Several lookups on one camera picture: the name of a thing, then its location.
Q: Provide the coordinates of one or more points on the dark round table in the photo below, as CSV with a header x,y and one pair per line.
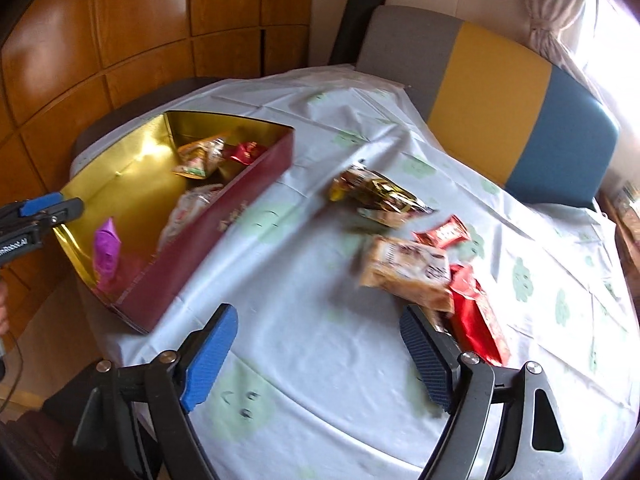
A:
x,y
125,110

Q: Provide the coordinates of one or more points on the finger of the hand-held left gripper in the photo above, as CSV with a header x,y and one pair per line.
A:
x,y
42,206

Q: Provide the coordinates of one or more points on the red gift box gold interior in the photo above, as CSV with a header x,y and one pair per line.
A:
x,y
225,220

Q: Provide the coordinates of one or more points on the purple snack packet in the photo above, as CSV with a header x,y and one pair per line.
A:
x,y
106,252

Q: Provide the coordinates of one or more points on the grey yellow blue sofa back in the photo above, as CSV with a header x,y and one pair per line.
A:
x,y
490,95

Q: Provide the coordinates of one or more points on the dark brown gold snack packet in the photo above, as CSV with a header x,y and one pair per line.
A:
x,y
375,192

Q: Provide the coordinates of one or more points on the beige cookie packet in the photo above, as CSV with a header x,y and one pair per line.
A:
x,y
405,267

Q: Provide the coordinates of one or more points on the small red snack packet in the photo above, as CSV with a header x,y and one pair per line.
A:
x,y
445,232

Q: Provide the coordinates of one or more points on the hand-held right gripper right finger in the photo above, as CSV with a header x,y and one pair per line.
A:
x,y
427,360

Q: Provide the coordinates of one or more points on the pale green printed tablecloth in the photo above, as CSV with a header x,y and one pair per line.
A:
x,y
310,310

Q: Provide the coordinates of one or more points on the beige tied curtain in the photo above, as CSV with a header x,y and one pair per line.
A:
x,y
555,5

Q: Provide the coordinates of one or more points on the shiny red snack packet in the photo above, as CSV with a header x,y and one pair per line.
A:
x,y
247,152

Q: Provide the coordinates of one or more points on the black rolled mat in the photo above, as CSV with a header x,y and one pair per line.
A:
x,y
357,20

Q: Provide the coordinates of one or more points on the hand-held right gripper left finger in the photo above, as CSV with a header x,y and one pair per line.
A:
x,y
207,360

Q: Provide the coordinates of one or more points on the large red snack packet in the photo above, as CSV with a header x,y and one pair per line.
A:
x,y
475,315

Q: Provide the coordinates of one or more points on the golden clear snack packet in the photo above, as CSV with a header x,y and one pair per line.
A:
x,y
200,160

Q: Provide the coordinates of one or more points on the long white snack packet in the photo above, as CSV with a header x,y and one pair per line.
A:
x,y
187,210

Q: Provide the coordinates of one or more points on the window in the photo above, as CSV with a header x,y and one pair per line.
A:
x,y
615,45

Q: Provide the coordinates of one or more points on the wooden wardrobe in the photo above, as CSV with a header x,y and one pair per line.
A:
x,y
150,10

